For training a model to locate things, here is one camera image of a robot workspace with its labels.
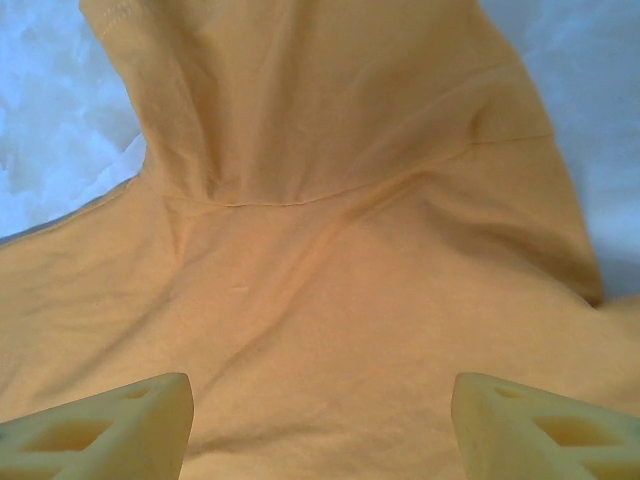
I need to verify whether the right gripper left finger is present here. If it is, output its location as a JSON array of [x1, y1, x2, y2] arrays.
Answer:
[[0, 372, 196, 480]]

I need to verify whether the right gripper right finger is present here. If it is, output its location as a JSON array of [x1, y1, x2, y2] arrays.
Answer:
[[451, 372, 640, 480]]

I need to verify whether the yellow printed t-shirt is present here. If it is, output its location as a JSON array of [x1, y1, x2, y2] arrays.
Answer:
[[0, 0, 640, 480]]

